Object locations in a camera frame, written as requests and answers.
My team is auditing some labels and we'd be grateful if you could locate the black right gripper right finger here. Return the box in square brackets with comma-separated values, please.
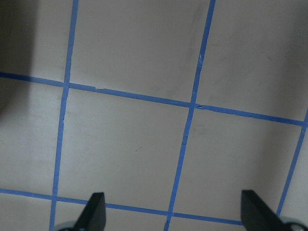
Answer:
[241, 190, 284, 231]

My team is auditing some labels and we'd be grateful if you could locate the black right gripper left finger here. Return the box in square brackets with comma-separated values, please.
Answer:
[75, 192, 106, 231]

